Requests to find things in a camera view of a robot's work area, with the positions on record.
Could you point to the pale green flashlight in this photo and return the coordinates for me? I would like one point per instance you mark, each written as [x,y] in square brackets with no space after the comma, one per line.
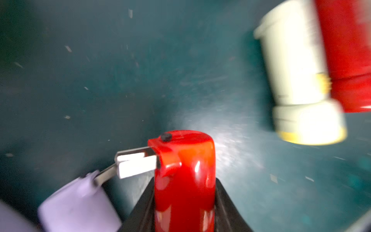
[292,48]

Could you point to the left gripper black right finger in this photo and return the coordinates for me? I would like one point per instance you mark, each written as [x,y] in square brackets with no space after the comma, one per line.
[226,216]

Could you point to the dark green table mat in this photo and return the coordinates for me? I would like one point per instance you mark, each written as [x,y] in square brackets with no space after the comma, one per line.
[81,80]

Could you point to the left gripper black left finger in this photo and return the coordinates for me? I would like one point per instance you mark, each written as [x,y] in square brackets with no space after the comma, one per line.
[142,217]

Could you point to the red flashlight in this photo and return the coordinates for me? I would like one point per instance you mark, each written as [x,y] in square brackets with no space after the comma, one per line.
[184,166]

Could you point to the red flashlight horizontal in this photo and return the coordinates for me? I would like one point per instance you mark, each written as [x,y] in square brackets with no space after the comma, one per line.
[346,31]

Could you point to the purple flashlight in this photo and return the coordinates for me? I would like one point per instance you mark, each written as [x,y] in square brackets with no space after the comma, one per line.
[79,206]
[12,221]

